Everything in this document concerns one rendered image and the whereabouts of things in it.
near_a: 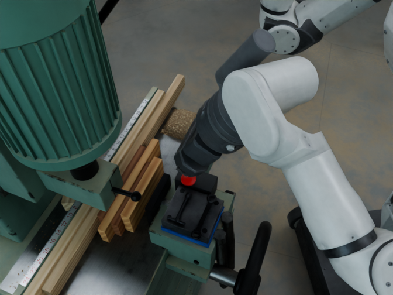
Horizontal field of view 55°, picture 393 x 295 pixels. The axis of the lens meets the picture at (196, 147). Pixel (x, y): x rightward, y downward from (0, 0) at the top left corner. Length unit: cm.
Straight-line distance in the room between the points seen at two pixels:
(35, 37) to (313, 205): 35
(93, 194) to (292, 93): 39
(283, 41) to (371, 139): 149
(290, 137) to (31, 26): 29
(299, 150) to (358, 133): 186
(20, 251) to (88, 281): 24
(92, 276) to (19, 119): 41
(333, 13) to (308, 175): 49
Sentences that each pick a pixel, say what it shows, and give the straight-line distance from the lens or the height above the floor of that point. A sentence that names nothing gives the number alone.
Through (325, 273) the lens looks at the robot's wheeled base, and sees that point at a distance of 162.
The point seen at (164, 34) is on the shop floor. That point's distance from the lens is 277.
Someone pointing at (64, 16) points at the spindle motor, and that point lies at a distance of 42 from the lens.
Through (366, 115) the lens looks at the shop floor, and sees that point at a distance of 242.
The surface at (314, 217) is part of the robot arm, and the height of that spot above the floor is 125.
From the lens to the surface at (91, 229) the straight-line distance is 82.
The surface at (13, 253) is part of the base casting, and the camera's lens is 101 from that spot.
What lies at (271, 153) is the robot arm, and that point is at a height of 129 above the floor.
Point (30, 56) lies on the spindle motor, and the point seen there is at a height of 140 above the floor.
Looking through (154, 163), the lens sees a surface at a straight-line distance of 83.
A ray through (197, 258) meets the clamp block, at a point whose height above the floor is 91.
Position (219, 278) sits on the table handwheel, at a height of 82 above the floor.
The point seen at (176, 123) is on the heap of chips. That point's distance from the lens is 95.
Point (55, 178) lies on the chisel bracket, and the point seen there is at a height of 107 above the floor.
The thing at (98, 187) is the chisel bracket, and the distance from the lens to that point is 70.
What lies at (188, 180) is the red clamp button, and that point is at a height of 102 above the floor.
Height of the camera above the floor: 165
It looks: 53 degrees down
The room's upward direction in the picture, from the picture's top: straight up
